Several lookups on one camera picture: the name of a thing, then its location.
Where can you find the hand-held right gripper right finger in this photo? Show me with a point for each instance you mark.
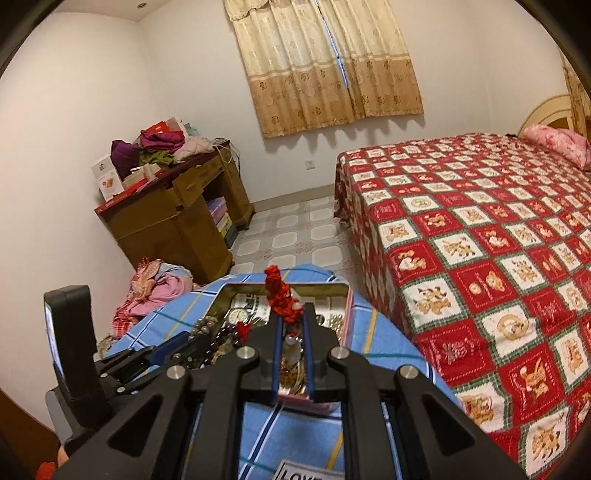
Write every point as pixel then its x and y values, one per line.
pixel 310 364

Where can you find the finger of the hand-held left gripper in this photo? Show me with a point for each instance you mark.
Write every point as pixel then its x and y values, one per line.
pixel 134 379
pixel 166 354

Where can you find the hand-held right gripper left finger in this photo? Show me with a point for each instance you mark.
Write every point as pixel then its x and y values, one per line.
pixel 277 364

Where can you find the pink tin box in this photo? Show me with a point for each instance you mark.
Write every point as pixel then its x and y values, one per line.
pixel 318 408

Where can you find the silver wristwatch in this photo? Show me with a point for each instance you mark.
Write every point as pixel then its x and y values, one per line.
pixel 239 316

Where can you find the red knot charm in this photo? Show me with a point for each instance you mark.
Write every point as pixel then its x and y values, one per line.
pixel 279 295

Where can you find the brown gold ornament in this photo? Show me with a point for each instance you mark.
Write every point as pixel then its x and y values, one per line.
pixel 293 369

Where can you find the printed paper liner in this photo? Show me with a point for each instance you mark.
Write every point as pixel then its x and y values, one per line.
pixel 251 307

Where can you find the pile of clothes on floor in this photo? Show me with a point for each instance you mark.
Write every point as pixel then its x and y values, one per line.
pixel 152 290

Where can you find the blue plaid cloth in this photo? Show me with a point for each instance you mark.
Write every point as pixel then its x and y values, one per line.
pixel 369 337

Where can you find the white printed label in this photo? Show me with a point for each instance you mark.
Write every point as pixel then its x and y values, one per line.
pixel 314 470

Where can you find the orange plush toy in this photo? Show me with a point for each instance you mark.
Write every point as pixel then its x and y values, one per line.
pixel 46 471

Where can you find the brown wooden desk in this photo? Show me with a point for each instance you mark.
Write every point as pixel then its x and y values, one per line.
pixel 161 226

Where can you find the stack of flat boxes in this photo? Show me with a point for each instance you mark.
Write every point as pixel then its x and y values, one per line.
pixel 219 219

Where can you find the flat red box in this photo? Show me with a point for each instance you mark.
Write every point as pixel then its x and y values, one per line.
pixel 122 198

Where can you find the white cardboard box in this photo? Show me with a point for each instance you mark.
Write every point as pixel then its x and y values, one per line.
pixel 107 180

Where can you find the bed with red quilt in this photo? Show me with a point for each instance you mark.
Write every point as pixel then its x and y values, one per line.
pixel 485 254

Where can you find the pile of clothes on desk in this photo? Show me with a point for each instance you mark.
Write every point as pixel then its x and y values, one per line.
pixel 161 147

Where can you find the wide beige patterned curtain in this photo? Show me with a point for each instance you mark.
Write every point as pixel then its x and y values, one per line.
pixel 323 69

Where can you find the pink pillow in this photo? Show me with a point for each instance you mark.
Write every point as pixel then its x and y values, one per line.
pixel 558 143

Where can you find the cream wooden headboard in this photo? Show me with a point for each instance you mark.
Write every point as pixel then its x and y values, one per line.
pixel 549 108

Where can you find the narrow beige patterned curtain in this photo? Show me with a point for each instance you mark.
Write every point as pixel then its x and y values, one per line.
pixel 579 92

